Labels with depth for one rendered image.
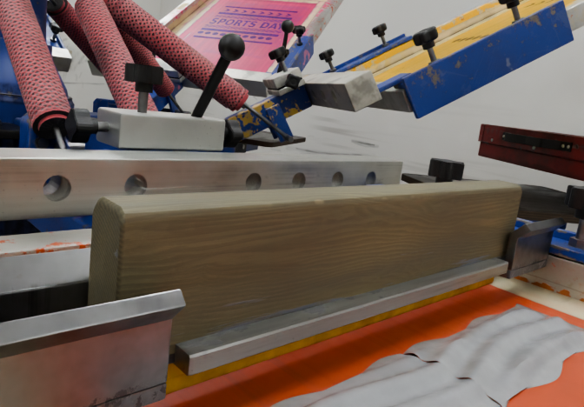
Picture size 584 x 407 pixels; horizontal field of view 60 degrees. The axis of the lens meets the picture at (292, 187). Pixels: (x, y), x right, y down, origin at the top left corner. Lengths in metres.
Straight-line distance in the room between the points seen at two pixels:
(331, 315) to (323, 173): 0.35
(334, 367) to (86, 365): 0.16
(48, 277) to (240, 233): 0.09
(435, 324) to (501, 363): 0.06
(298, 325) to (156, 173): 0.25
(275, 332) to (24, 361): 0.12
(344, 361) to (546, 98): 2.18
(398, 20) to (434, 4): 0.22
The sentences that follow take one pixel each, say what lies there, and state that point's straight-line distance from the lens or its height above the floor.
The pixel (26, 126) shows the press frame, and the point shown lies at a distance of 0.74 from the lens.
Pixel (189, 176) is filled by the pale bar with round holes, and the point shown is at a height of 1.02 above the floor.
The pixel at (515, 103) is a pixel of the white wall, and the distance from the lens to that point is 2.50.
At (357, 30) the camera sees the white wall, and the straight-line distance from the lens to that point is 3.06.
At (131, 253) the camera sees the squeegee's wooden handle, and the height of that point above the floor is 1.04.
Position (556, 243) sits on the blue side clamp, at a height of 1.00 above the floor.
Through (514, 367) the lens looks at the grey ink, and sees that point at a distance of 0.37.
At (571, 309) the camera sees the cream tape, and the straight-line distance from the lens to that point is 0.54.
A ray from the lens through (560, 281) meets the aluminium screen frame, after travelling 0.57.
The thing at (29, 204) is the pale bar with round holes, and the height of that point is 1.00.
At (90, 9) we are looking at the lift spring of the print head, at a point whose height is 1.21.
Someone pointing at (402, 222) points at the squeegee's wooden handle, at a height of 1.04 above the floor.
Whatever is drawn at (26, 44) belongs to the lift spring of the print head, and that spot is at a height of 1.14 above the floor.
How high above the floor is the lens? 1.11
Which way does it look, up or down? 10 degrees down
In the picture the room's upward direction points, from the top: 7 degrees clockwise
